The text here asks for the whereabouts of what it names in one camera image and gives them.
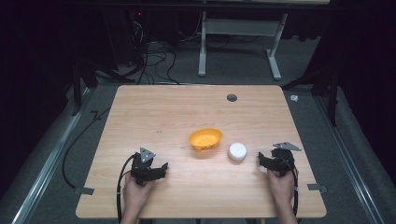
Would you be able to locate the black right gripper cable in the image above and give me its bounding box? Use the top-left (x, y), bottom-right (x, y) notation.
top-left (279, 157), bottom-right (300, 217)

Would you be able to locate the person's left hand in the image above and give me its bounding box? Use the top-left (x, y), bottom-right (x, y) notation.
top-left (122, 177), bottom-right (156, 213)

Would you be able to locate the orange plastic bowl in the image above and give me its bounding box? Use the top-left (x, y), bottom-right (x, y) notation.
top-left (188, 127), bottom-right (224, 153)

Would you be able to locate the white round cup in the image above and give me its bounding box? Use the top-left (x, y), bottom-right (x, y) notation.
top-left (227, 142), bottom-right (248, 162)

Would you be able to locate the grey tape strip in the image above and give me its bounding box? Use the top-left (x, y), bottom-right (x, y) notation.
top-left (306, 183), bottom-right (329, 194)
top-left (74, 186), bottom-right (95, 196)

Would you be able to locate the tangle of black cables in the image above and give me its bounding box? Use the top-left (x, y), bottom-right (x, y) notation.
top-left (127, 18), bottom-right (206, 86)

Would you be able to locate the white metal desk frame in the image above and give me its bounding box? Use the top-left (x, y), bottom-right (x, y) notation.
top-left (197, 10), bottom-right (290, 81)

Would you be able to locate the black floor cable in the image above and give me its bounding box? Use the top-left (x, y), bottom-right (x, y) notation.
top-left (62, 106), bottom-right (112, 189)

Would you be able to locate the person's right hand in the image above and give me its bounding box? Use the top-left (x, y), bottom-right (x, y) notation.
top-left (267, 169), bottom-right (296, 204)

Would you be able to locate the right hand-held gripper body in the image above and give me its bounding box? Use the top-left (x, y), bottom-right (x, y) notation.
top-left (270, 141), bottom-right (303, 177)

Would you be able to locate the black metal stand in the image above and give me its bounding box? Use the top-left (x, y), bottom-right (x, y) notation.
top-left (70, 57), bottom-right (135, 117)
top-left (280, 66), bottom-right (340, 128)

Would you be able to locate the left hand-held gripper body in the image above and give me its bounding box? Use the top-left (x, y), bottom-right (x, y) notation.
top-left (130, 147), bottom-right (158, 187)

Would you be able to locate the aluminium floor rail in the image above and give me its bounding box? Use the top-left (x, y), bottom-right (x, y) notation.
top-left (11, 87), bottom-right (96, 224)
top-left (313, 94), bottom-right (389, 224)

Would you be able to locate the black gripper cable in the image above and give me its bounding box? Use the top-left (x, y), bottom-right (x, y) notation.
top-left (279, 157), bottom-right (300, 217)
top-left (116, 153), bottom-right (138, 224)

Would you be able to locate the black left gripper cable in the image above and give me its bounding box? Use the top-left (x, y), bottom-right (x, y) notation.
top-left (116, 153), bottom-right (138, 224)

